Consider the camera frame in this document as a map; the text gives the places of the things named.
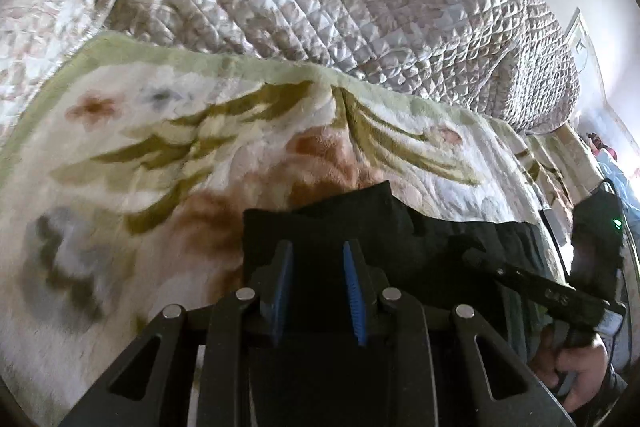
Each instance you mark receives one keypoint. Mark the white door frame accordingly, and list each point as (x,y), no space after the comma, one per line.
(582,42)

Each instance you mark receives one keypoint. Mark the person's right hand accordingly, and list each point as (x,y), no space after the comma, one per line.
(577,372)

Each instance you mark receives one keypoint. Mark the light blue cloth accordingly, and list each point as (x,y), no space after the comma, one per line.
(622,179)

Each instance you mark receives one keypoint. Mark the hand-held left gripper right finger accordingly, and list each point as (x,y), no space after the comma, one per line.
(356,292)

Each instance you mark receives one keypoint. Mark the floral fleece blanket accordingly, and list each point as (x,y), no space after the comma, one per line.
(175,147)

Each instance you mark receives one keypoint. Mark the floral quilted bedsheet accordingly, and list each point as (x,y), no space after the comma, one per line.
(40,22)

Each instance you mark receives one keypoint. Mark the black pants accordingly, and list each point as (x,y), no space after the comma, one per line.
(430,247)

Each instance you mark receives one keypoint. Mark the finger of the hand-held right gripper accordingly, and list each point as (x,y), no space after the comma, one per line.
(492,266)

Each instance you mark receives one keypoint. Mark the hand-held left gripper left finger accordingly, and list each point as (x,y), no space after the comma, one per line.
(282,292)

